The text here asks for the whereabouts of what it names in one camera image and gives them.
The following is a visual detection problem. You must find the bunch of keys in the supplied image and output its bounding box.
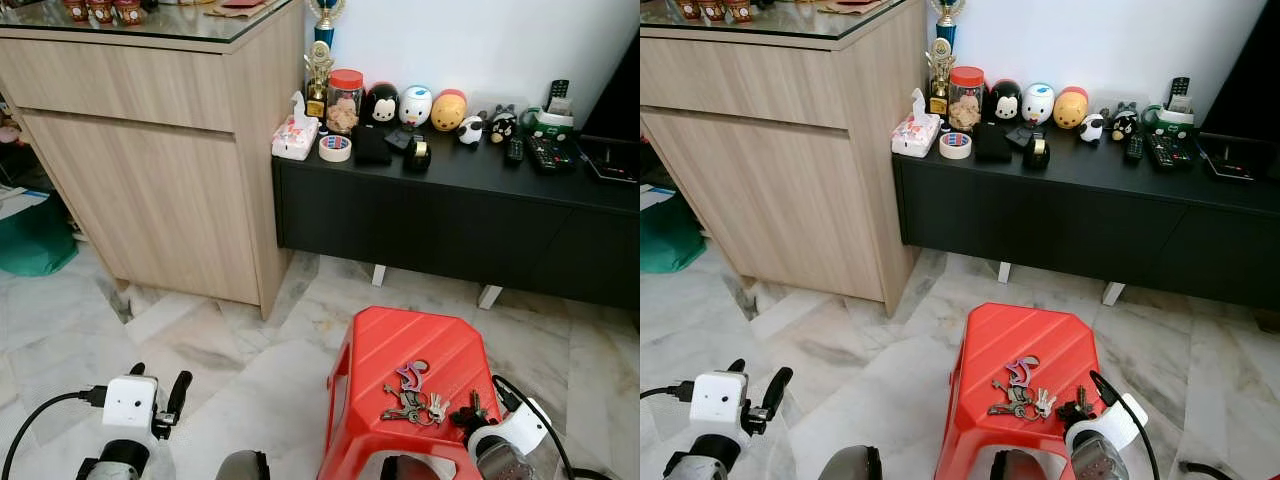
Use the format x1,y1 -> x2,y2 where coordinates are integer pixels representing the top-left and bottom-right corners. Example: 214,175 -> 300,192
379,359 -> 452,429
987,354 -> 1057,422

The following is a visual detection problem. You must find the robot left leg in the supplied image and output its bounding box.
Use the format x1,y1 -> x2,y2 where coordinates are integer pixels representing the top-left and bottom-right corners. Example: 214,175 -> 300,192
214,449 -> 272,480
819,444 -> 884,480

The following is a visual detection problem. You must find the red plastic stool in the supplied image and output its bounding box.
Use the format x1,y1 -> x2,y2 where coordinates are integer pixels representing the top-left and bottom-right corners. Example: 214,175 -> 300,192
934,301 -> 1107,480
317,305 -> 505,480

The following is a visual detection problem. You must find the green storage bag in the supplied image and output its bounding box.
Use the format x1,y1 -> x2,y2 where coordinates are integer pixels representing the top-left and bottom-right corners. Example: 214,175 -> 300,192
0,188 -> 80,279
640,186 -> 707,275

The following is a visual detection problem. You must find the black low console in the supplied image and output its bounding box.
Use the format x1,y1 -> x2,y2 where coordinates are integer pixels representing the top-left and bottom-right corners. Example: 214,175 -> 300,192
271,132 -> 641,312
892,128 -> 1280,312

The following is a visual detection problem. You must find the light wood cabinet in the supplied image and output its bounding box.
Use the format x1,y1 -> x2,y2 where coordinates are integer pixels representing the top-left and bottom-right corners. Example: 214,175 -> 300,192
0,0 -> 307,322
640,0 -> 930,318

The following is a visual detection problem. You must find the black wallet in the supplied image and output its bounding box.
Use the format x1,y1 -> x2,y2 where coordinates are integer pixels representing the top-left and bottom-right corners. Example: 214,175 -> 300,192
973,120 -> 1015,165
351,123 -> 394,168

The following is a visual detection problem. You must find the black cat toy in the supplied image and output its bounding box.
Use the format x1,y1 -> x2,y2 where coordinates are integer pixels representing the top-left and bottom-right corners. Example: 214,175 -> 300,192
1109,100 -> 1142,142
487,103 -> 520,145

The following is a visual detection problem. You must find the pink white tissue box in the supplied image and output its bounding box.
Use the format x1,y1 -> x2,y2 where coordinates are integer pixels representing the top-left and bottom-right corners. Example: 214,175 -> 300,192
271,91 -> 322,162
890,87 -> 943,159

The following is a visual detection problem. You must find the green round holder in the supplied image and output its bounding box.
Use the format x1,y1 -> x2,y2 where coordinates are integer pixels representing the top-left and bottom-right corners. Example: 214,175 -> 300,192
1141,102 -> 1199,140
519,104 -> 577,142

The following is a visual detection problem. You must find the yellow bear egg toy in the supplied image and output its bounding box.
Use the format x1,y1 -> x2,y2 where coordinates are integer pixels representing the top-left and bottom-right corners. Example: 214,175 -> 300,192
430,87 -> 469,133
1052,85 -> 1091,130

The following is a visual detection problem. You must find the black television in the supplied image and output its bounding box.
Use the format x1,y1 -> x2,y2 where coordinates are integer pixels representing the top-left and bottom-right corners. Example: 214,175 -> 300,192
1199,0 -> 1280,142
579,38 -> 641,142

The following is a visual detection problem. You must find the black mouse egg toy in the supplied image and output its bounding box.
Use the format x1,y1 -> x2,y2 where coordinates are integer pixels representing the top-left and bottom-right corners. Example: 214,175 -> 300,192
984,78 -> 1023,125
361,81 -> 401,128

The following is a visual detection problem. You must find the red lid glass jar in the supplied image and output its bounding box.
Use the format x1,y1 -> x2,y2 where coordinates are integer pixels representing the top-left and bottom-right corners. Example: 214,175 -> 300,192
325,68 -> 366,137
946,65 -> 987,134

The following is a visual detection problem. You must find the gold trophy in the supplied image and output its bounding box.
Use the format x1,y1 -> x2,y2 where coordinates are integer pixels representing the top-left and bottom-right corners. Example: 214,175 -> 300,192
304,39 -> 335,120
925,36 -> 955,117

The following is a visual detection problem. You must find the blue stem trophy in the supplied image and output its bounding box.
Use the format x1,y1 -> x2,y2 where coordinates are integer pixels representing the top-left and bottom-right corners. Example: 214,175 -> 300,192
929,0 -> 967,47
309,0 -> 347,47

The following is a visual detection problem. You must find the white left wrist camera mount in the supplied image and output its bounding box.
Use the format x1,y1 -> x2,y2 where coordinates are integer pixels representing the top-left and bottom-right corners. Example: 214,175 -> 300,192
102,374 -> 160,432
689,370 -> 750,430

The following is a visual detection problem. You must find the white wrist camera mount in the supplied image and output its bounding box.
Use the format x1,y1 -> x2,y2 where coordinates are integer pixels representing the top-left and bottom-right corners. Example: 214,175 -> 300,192
1064,394 -> 1150,457
689,370 -> 750,430
102,374 -> 160,432
467,397 -> 550,462

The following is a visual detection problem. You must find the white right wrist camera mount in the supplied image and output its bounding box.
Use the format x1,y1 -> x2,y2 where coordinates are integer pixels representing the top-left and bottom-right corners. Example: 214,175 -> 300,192
1064,394 -> 1150,457
467,397 -> 550,462

